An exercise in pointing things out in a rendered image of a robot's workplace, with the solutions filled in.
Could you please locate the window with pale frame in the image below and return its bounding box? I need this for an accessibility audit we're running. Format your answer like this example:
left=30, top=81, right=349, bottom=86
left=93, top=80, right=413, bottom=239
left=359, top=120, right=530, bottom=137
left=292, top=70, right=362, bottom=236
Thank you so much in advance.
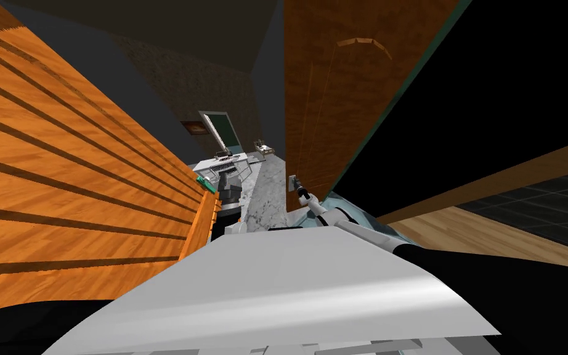
left=198, top=110, right=243, bottom=155

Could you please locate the orange wooden drawer cabinet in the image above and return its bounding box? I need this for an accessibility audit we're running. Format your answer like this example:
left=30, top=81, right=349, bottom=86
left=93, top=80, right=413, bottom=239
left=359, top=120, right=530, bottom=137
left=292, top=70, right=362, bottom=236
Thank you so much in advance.
left=0, top=0, right=224, bottom=319

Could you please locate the brown picture on wall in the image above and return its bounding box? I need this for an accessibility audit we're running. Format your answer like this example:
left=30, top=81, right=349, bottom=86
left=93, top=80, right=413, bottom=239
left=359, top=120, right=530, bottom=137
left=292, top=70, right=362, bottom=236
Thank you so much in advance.
left=180, top=120, right=213, bottom=137

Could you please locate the brown wooden door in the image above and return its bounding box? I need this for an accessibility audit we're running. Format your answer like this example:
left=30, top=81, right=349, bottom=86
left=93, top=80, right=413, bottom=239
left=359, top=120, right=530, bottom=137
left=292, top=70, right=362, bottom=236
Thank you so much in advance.
left=283, top=0, right=462, bottom=214

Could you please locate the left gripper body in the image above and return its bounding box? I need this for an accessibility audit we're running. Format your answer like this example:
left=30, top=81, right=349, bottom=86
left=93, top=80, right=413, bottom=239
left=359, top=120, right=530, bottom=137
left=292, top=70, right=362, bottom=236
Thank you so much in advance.
left=216, top=172, right=244, bottom=199

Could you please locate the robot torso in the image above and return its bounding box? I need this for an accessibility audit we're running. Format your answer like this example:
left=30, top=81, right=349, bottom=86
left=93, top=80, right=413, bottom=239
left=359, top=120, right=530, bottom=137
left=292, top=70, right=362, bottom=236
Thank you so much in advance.
left=42, top=224, right=503, bottom=355

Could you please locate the brown curved door handle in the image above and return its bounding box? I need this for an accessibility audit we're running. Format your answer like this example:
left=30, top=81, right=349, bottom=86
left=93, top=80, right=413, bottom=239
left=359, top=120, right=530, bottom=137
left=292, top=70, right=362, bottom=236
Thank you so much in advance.
left=335, top=36, right=394, bottom=62

